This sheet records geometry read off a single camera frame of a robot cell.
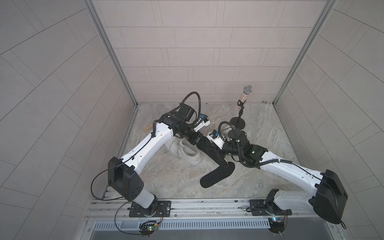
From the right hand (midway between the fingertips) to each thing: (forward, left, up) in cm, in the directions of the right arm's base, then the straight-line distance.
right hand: (208, 147), depth 75 cm
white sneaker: (+4, +14, -7) cm, 16 cm away
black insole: (-8, -4, -17) cm, 20 cm away
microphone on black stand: (+26, -24, -15) cm, 39 cm away
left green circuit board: (-30, +29, -13) cm, 44 cm away
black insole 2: (-5, -2, +6) cm, 8 cm away
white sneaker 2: (+5, +2, +16) cm, 16 cm away
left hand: (+2, +1, +4) cm, 5 cm away
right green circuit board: (-32, -30, -20) cm, 48 cm away
